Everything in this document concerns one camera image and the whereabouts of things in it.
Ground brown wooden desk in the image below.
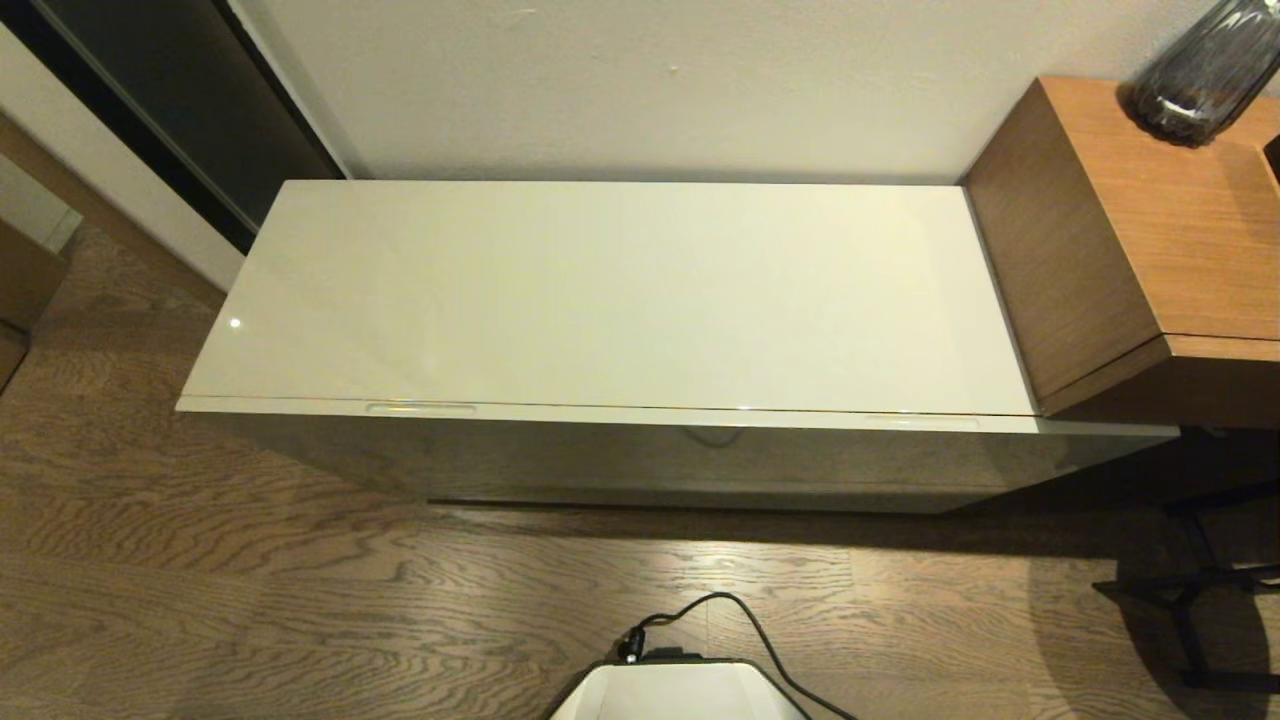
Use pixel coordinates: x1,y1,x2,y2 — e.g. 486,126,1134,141
960,77,1280,431

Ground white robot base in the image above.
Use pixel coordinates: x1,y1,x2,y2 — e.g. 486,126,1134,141
545,655,811,720

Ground black metal chair legs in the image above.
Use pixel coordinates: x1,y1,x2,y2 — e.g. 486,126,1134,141
1092,480,1280,691

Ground black base power cable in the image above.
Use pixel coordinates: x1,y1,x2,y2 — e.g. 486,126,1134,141
618,593,856,720

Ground dark ribbed glass vase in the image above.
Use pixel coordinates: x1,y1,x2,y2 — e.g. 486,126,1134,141
1127,0,1280,149

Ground white door frame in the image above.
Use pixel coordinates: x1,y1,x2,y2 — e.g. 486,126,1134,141
0,25,246,294

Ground white glossy low cabinet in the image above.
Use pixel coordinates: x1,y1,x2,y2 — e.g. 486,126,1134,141
176,181,1041,419

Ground black door panel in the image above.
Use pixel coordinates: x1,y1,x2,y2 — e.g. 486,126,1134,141
0,0,346,256

